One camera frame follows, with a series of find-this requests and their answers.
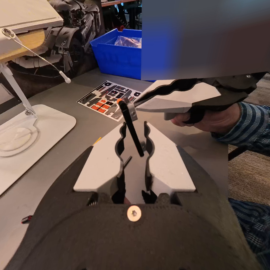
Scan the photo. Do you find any black lego gear rack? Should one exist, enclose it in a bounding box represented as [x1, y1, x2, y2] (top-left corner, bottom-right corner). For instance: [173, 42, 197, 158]
[118, 99, 145, 158]

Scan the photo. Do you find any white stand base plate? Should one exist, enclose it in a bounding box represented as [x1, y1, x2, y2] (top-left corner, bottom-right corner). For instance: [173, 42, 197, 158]
[0, 104, 77, 196]

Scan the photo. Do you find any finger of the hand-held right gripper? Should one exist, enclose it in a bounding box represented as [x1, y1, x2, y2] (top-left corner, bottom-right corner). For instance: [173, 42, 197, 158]
[135, 82, 221, 113]
[133, 78, 204, 105]

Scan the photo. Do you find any person's right forearm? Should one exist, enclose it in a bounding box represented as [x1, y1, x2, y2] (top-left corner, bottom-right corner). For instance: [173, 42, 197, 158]
[211, 102, 270, 148]

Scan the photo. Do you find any person's right hand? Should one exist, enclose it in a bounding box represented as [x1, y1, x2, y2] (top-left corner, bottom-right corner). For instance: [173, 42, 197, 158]
[170, 103, 241, 133]

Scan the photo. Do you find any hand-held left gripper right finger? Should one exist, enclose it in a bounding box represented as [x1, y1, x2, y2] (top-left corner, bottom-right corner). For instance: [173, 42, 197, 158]
[144, 121, 196, 196]

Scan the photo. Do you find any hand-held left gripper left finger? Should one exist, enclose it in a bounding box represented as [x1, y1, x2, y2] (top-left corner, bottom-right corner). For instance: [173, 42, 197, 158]
[73, 122, 127, 197]

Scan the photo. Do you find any blue plastic bin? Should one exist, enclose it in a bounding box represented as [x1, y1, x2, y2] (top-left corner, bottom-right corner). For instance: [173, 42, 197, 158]
[90, 28, 142, 80]

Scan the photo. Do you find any lego sticker sheet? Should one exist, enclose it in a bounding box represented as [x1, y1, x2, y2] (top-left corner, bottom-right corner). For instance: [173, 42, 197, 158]
[76, 80, 142, 122]

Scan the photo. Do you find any white stand strut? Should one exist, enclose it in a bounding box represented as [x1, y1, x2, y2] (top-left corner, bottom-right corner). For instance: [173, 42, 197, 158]
[0, 62, 38, 116]

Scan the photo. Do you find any white and wooden stand top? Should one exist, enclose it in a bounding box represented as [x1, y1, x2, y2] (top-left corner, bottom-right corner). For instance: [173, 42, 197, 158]
[0, 0, 64, 61]

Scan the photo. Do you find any metal wire with white tip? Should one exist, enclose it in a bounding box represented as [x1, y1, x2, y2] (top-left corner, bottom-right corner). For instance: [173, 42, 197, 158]
[2, 28, 71, 84]

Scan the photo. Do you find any clear plastic bag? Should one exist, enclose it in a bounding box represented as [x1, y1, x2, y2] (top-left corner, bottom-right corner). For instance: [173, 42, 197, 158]
[114, 35, 142, 49]

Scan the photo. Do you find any black metal bar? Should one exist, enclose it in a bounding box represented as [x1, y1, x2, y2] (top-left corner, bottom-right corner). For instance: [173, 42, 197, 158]
[228, 145, 250, 162]

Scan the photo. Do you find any dark background furniture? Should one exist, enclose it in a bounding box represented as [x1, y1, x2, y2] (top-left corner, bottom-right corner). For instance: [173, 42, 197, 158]
[101, 0, 142, 32]

